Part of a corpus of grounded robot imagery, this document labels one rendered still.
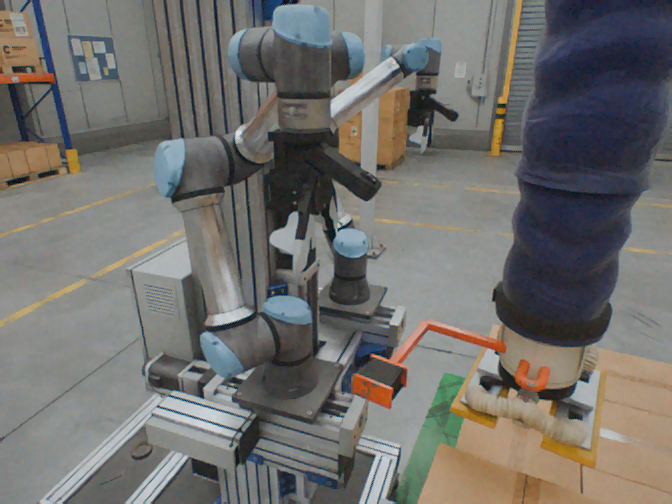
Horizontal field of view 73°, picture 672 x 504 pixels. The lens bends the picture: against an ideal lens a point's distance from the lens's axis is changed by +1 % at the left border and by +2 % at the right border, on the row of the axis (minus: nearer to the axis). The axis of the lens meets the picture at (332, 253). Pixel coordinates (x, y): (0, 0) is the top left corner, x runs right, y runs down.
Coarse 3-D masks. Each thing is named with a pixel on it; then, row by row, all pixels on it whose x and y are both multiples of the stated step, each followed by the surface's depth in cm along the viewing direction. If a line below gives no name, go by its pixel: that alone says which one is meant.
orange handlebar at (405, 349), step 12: (420, 324) 111; (432, 324) 111; (444, 324) 111; (420, 336) 107; (456, 336) 109; (468, 336) 107; (480, 336) 106; (408, 348) 102; (492, 348) 105; (504, 348) 103; (396, 360) 98; (516, 372) 95; (540, 372) 94; (528, 384) 91; (540, 384) 91
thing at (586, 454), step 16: (592, 384) 108; (560, 416) 99; (576, 416) 96; (592, 416) 99; (592, 432) 95; (544, 448) 93; (560, 448) 91; (576, 448) 91; (592, 448) 91; (592, 464) 88
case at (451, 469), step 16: (448, 448) 109; (432, 464) 105; (448, 464) 105; (464, 464) 105; (480, 464) 105; (496, 464) 105; (432, 480) 101; (448, 480) 101; (464, 480) 101; (480, 480) 101; (496, 480) 101; (512, 480) 101; (528, 480) 101; (544, 480) 101; (432, 496) 97; (448, 496) 97; (464, 496) 97; (480, 496) 97; (496, 496) 97; (512, 496) 97; (528, 496) 97; (544, 496) 97; (560, 496) 97; (576, 496) 97
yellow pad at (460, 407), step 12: (492, 336) 128; (480, 360) 117; (468, 384) 109; (480, 384) 106; (492, 384) 108; (504, 384) 109; (456, 396) 105; (504, 396) 105; (456, 408) 102; (468, 408) 101; (480, 420) 99; (492, 420) 98
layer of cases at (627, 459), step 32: (608, 352) 213; (608, 384) 192; (640, 384) 192; (608, 416) 175; (640, 416) 175; (480, 448) 160; (512, 448) 160; (608, 448) 161; (640, 448) 161; (576, 480) 148; (608, 480) 148; (640, 480) 148
